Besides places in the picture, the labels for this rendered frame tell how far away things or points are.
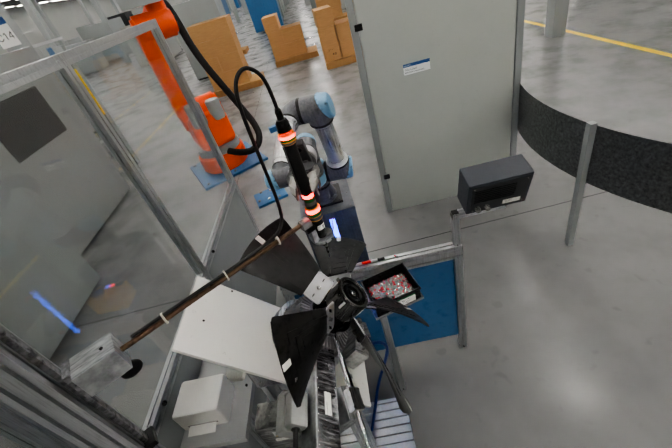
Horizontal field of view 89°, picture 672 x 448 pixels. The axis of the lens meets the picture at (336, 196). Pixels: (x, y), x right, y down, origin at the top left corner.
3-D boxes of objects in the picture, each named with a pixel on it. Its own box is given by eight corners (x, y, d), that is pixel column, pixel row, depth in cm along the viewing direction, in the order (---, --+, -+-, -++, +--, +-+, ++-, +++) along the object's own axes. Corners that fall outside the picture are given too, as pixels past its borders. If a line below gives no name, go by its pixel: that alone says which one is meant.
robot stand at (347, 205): (337, 295, 265) (298, 191, 209) (375, 285, 264) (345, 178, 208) (343, 329, 240) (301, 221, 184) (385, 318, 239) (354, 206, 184)
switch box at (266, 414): (275, 454, 132) (254, 431, 120) (276, 428, 140) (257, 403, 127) (312, 447, 131) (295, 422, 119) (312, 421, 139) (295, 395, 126)
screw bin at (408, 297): (377, 319, 147) (374, 309, 143) (362, 291, 161) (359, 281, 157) (422, 297, 150) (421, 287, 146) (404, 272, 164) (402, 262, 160)
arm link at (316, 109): (329, 169, 194) (295, 92, 151) (355, 164, 191) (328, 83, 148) (330, 186, 186) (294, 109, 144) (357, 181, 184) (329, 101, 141)
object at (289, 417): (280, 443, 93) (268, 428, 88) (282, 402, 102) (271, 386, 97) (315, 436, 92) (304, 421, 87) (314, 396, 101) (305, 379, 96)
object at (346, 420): (335, 437, 102) (322, 439, 99) (327, 403, 108) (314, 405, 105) (363, 418, 96) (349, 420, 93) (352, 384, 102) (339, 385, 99)
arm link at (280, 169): (272, 98, 154) (259, 178, 122) (296, 92, 152) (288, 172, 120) (282, 119, 162) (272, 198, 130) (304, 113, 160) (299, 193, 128)
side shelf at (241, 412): (183, 453, 120) (179, 450, 119) (207, 356, 150) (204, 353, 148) (248, 441, 119) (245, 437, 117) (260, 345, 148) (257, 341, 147)
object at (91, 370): (88, 403, 75) (61, 384, 70) (85, 380, 80) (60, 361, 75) (135, 369, 79) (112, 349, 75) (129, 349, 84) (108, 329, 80)
